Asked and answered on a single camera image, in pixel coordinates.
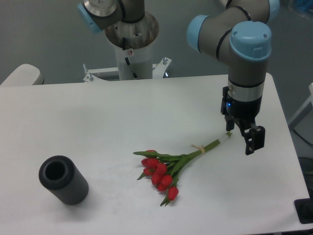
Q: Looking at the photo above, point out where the black pedestal cable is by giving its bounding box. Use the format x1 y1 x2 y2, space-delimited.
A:
124 57 139 80

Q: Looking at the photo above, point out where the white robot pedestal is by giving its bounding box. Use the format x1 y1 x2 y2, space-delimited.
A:
82 12 172 83

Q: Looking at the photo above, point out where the dark grey ribbed vase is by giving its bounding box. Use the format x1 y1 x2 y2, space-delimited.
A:
39 155 89 205

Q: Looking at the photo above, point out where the white chair seat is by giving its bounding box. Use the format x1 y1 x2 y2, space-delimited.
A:
0 64 45 88

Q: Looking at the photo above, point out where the black device at table edge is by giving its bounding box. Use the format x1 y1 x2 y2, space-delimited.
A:
294 198 313 224

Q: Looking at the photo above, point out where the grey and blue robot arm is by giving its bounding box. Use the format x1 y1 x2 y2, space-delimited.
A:
77 0 280 155

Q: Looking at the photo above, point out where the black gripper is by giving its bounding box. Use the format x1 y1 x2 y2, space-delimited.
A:
221 87 266 155

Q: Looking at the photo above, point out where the white metal frame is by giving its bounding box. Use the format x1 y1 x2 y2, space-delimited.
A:
287 83 313 129

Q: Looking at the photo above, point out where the red tulip bouquet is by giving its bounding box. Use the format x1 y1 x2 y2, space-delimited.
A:
133 131 232 207

